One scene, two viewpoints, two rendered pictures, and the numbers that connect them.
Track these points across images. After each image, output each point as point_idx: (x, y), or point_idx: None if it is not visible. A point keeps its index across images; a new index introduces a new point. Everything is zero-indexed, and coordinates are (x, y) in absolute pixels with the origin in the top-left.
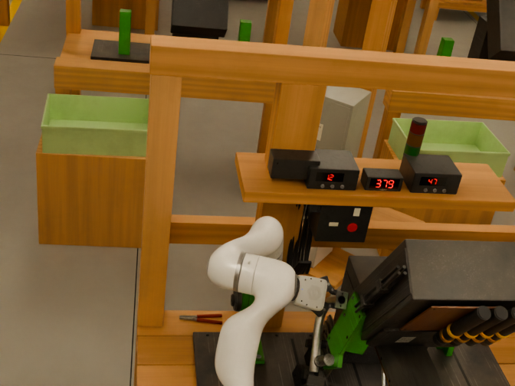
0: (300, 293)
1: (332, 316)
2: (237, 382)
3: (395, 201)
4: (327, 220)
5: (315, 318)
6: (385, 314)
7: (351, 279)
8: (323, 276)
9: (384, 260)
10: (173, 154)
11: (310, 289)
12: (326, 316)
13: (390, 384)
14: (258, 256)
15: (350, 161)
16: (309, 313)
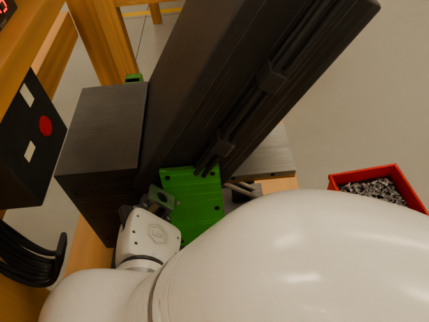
0: (161, 260)
1: (81, 245)
2: None
3: (40, 22)
4: (20, 157)
5: (79, 268)
6: (279, 112)
7: (96, 184)
8: (123, 212)
9: (207, 61)
10: None
11: (153, 238)
12: (79, 253)
13: (277, 174)
14: None
15: None
16: (69, 274)
